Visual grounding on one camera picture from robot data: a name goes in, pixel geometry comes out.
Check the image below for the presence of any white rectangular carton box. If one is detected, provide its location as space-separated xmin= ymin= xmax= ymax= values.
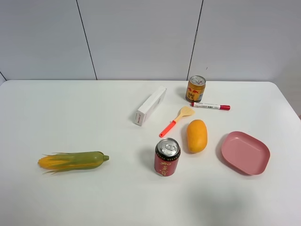
xmin=135 ymin=86 xmax=167 ymax=126

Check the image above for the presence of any red herbal tea can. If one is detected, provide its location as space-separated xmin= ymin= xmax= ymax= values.
xmin=154 ymin=137 xmax=181 ymax=177

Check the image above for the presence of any yellow mango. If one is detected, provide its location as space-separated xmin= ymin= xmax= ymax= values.
xmin=187 ymin=120 xmax=208 ymax=153

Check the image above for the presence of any gold energy drink can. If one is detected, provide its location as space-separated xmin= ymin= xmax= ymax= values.
xmin=185 ymin=75 xmax=206 ymax=102

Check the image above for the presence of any red and white marker pen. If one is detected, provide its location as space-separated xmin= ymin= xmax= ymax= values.
xmin=191 ymin=102 xmax=230 ymax=111

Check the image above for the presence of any pink square plastic plate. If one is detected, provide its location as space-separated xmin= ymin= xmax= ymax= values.
xmin=221 ymin=131 xmax=270 ymax=176

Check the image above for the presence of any corn cob with green husk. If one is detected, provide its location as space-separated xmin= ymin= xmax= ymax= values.
xmin=38 ymin=151 xmax=110 ymax=174

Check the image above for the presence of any yellow spatula with orange handle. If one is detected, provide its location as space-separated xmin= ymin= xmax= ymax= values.
xmin=159 ymin=106 xmax=195 ymax=138

